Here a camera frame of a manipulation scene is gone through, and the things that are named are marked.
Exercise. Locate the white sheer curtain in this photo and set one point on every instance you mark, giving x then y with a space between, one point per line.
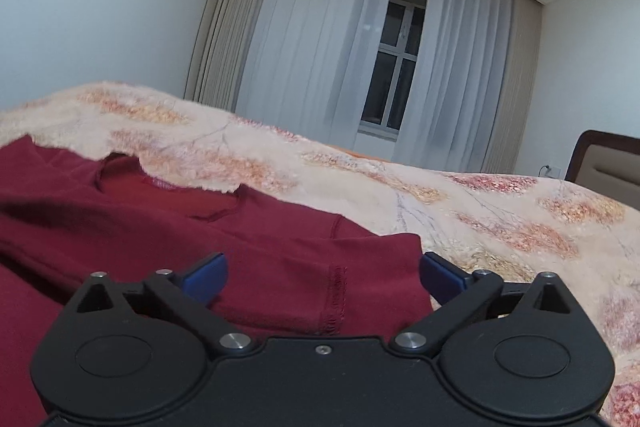
310 63

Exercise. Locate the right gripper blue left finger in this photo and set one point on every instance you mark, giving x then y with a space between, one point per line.
183 298

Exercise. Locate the dark red shirt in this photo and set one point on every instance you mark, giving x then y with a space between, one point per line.
293 270

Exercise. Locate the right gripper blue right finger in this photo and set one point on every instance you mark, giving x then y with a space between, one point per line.
464 299

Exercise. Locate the floral beige bed blanket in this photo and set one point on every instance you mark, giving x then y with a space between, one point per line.
515 226

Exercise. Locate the brown padded headboard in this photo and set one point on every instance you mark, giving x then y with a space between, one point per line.
608 164

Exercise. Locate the dark window white frame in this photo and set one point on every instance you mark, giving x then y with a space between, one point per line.
394 69

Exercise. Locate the beige drape curtain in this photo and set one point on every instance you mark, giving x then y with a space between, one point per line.
220 50

